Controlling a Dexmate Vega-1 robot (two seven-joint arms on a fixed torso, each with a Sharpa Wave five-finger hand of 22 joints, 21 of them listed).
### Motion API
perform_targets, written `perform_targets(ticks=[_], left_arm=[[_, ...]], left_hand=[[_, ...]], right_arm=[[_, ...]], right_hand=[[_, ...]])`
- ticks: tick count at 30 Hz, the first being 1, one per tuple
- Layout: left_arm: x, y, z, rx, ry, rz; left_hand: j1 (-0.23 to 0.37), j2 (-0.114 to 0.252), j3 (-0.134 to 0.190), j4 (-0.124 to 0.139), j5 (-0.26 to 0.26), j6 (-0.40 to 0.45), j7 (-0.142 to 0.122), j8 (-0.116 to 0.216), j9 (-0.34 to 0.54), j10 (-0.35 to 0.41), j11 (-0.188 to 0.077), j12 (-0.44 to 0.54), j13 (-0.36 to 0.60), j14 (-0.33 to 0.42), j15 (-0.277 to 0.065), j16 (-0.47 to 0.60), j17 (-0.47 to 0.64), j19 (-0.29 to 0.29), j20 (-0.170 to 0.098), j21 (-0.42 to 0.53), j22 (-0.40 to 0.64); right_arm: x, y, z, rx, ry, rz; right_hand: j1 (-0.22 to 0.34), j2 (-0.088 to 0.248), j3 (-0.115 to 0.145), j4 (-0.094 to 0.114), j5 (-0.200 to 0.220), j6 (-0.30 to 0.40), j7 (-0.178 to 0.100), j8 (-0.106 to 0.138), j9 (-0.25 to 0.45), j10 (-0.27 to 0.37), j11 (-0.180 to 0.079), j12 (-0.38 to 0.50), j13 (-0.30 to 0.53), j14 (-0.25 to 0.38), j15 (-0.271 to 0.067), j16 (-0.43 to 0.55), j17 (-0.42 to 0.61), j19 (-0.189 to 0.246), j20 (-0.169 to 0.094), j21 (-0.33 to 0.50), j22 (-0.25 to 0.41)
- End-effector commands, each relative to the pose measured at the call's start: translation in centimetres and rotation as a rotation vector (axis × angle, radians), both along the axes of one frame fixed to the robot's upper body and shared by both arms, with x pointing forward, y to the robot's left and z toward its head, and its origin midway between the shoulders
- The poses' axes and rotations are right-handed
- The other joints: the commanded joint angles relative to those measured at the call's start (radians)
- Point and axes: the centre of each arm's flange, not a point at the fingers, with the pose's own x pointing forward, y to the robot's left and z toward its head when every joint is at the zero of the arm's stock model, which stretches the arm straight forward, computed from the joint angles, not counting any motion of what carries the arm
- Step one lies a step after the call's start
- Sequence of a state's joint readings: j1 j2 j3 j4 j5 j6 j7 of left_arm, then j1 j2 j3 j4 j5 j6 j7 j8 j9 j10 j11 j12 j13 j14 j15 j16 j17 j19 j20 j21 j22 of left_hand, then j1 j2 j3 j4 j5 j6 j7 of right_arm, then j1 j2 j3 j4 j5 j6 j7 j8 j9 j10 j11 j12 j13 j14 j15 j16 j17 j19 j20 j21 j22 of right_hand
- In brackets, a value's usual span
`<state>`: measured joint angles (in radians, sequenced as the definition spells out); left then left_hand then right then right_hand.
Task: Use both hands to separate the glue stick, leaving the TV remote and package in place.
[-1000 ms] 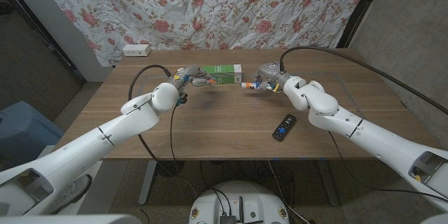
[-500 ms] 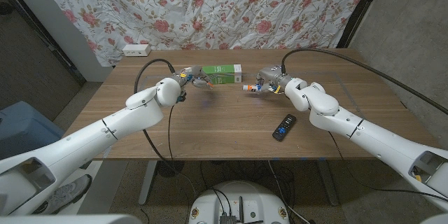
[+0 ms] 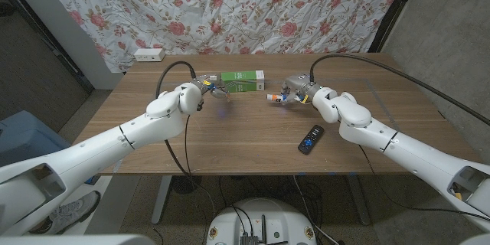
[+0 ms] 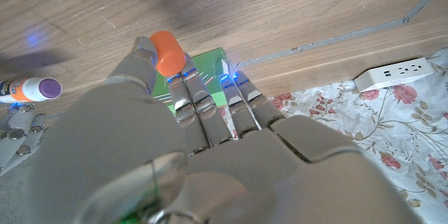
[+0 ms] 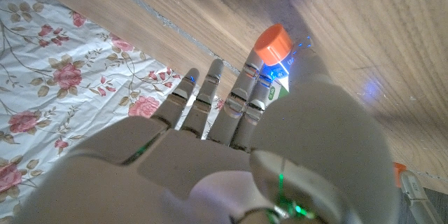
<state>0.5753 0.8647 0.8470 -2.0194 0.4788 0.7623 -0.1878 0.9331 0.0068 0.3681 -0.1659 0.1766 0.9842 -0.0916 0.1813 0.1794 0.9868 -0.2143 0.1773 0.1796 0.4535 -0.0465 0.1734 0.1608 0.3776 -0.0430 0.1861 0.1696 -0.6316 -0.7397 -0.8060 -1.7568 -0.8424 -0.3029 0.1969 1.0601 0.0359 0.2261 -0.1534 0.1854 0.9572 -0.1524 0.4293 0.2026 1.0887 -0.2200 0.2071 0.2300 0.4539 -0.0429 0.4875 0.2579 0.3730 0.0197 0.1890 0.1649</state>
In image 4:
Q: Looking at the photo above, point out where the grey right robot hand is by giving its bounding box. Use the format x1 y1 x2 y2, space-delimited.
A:
0 103 47 178

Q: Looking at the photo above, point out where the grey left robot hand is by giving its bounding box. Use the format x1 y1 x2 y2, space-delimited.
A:
26 36 424 224

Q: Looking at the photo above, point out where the orange white glue stick body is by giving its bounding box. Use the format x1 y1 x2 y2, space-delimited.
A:
0 76 63 104

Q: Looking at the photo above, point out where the green cardboard package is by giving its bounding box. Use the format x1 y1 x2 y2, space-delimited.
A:
150 47 232 113

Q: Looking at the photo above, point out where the floral backdrop cloth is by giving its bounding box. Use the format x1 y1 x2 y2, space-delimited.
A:
216 47 448 224

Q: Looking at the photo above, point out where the white power strip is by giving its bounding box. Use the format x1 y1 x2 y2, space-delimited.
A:
353 57 435 93

